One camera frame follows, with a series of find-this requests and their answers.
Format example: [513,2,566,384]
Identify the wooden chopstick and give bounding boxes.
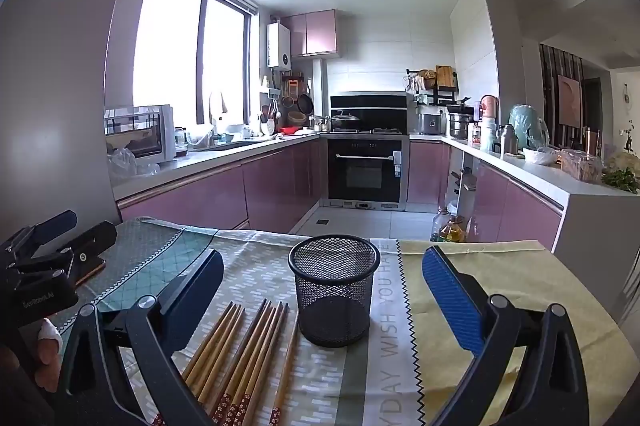
[205,298,267,416]
[194,305,244,403]
[210,300,272,425]
[269,324,298,426]
[221,302,280,425]
[182,302,234,380]
[236,302,288,425]
[186,304,241,394]

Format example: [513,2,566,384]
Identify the black mesh utensil cup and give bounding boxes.
[288,234,381,348]

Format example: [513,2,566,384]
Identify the kitchen window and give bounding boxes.
[131,0,254,128]

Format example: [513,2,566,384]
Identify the left hand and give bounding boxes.
[1,318,62,394]

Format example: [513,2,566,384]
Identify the white microwave oven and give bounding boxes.
[103,104,176,164]

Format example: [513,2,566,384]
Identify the patterned tablecloth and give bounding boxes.
[55,218,639,425]

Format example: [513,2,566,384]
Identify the cooking oil bottle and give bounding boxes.
[438,216,466,243]

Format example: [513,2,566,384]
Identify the green leafy vegetables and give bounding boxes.
[601,167,639,194]

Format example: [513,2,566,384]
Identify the clear plastic food container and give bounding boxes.
[559,149,603,184]

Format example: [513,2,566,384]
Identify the white bowl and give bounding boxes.
[522,148,558,166]

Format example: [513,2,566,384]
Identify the steel vacuum flask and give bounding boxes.
[501,124,518,155]

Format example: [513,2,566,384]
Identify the white water heater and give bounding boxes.
[267,22,291,71]

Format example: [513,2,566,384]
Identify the black wok on stove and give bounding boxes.
[328,112,360,131]

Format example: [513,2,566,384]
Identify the black built-in oven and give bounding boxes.
[326,136,409,210]

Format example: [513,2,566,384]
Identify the steel stock pot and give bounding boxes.
[447,104,474,140]

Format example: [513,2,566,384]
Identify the pink thermos jug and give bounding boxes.
[480,94,499,127]

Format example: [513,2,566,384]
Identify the silver rice cooker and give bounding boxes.
[416,104,446,136]

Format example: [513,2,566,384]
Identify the pink upper cabinet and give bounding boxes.
[281,9,340,59]

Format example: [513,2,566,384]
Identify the black range hood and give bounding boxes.
[330,91,408,134]

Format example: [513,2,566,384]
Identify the black wall rack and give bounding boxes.
[405,65,459,106]

